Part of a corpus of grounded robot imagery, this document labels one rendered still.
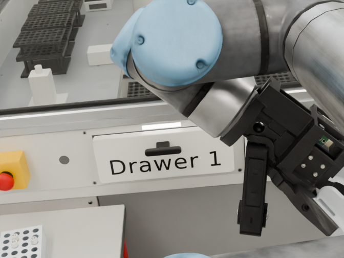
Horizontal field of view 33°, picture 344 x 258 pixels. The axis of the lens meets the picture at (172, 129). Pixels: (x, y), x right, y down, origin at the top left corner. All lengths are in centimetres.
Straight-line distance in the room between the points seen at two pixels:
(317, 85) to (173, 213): 95
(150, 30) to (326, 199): 27
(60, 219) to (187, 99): 73
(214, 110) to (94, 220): 70
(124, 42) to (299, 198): 24
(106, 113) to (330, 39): 80
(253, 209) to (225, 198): 67
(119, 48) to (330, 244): 45
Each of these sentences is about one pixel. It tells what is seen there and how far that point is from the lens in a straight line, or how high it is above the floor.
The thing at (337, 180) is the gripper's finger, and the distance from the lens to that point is 72.
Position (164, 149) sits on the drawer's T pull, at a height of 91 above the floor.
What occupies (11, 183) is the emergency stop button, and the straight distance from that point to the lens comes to 123.
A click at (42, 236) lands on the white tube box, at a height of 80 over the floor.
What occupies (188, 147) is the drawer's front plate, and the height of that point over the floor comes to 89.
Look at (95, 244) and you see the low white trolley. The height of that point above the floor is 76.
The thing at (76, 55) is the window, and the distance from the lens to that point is 116.
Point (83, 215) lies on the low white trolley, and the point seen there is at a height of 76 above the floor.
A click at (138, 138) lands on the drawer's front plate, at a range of 120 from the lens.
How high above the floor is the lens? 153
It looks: 30 degrees down
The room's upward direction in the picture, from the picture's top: 6 degrees counter-clockwise
